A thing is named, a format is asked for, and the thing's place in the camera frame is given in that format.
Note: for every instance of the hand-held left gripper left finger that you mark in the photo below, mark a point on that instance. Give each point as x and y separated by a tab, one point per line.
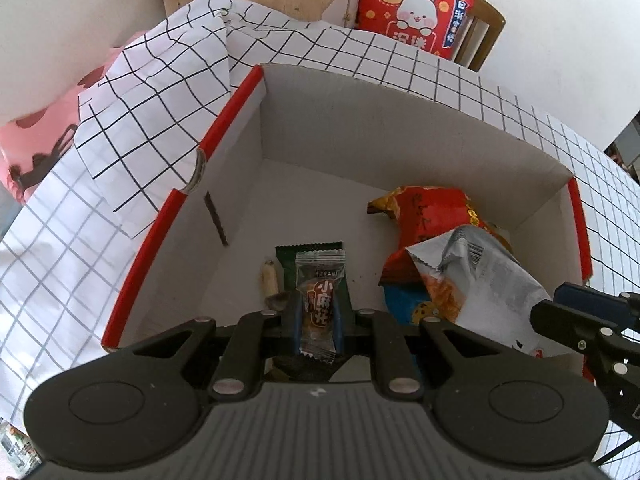
295	322

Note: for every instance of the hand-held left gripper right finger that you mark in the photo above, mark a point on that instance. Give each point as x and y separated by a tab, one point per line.
341	322

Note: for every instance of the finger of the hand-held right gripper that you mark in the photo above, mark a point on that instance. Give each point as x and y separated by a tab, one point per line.
575	294

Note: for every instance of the clear brown candy packet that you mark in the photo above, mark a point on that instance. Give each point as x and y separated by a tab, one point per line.
320	305

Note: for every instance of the brown orange snack packet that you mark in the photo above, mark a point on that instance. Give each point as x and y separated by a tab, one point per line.
300	370

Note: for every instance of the beige snack stick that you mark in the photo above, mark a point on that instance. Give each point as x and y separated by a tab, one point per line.
270	280

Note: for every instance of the dark green snack packet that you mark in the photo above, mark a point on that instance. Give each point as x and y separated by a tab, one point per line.
286	265

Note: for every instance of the blue cookie packet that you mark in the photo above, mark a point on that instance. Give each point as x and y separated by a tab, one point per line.
405	305

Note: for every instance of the silver snack packet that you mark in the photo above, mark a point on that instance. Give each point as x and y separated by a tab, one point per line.
490	285

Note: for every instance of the red snack packet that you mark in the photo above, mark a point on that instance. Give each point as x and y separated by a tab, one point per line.
430	215

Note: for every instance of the red-edged cardboard box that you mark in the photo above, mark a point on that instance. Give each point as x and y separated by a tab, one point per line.
350	125

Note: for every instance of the white checked tablecloth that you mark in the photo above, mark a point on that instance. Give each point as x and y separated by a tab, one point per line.
150	85

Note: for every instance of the wooden chair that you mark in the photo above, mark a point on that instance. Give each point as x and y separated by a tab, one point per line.
487	25

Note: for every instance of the pink cloth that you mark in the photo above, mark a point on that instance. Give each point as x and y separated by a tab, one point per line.
35	150

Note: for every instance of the red rabbit print cushion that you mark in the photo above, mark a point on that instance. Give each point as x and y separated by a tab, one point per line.
380	10

